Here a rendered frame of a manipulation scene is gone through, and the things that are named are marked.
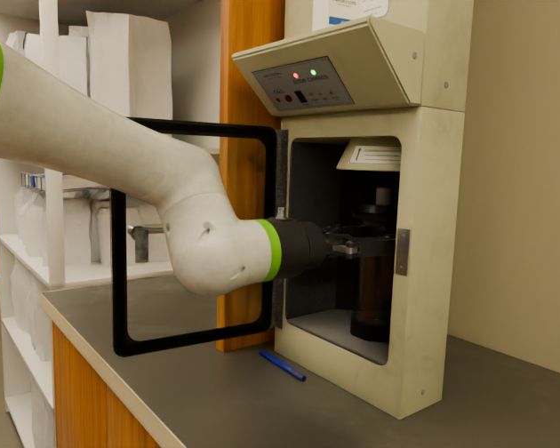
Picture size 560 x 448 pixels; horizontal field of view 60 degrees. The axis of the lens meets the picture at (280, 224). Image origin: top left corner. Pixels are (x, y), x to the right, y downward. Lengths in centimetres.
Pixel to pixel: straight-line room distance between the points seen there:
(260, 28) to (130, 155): 49
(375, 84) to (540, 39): 50
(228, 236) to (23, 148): 25
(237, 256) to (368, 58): 31
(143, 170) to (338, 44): 31
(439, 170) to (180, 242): 39
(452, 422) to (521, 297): 40
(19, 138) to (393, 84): 46
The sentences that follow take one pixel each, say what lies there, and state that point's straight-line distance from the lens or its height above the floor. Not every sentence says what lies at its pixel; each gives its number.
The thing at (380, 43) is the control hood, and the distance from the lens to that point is 67.
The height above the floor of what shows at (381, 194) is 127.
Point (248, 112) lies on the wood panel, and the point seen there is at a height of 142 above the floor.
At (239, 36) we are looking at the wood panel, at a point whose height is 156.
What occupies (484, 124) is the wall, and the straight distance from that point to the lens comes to 117.
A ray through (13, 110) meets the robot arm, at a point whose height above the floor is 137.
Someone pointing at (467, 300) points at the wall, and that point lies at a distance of 121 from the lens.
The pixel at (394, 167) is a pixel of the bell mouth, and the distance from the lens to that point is 80.
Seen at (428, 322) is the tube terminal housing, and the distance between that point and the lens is 80.
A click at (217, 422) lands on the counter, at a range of 78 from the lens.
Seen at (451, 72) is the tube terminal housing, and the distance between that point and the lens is 78.
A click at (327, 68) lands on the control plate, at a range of 74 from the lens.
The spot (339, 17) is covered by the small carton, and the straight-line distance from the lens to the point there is 76.
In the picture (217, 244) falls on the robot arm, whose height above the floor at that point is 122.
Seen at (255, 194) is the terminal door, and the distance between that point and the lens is 91.
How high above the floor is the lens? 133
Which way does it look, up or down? 8 degrees down
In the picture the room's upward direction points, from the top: 2 degrees clockwise
